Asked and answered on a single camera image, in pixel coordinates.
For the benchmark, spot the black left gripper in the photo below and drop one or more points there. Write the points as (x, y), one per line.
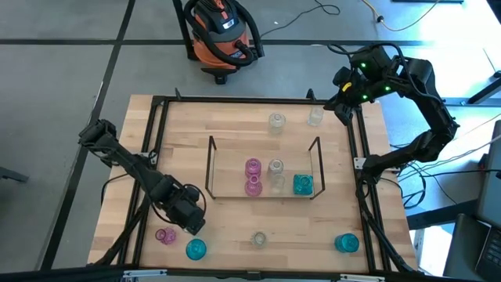
(184, 207)

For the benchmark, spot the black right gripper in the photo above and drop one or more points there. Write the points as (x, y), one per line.
(348, 88)

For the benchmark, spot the wide pink glass vase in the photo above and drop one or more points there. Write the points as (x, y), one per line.
(166, 236)
(253, 167)

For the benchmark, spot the slim-necked pink glass vase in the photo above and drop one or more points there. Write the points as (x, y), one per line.
(253, 186)

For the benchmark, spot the wavy ribbed clear glass vase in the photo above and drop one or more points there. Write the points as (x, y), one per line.
(259, 239)

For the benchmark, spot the teal glass vase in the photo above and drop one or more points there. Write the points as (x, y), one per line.
(196, 249)
(303, 185)
(347, 243)

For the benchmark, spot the diamond-cut clear cylinder vase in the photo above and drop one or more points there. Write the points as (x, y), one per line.
(276, 166)

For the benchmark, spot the clear glass carafe vase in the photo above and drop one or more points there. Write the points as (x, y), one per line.
(278, 185)

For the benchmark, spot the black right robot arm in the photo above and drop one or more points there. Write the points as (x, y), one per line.
(434, 117)

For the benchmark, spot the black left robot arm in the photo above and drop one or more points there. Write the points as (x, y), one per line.
(129, 166)

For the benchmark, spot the grey desk foot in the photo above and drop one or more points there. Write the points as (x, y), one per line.
(469, 102)

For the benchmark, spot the orange and black shop vacuum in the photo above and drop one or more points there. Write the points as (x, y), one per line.
(219, 35)

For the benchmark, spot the black desk foot bar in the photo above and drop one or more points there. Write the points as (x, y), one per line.
(438, 215)

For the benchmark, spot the grey computer tower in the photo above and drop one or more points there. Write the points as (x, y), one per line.
(491, 188)

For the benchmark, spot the grey furniture foot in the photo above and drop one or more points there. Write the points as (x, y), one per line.
(11, 175)

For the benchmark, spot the black keyboard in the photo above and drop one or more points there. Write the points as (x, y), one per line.
(492, 250)

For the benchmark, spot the wooden shelf with black frame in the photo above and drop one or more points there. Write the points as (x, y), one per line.
(231, 176)

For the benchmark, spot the silver metal bracket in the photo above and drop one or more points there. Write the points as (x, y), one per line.
(362, 278)
(145, 273)

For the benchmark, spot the black metal table frame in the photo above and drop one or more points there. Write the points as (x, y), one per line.
(227, 99)

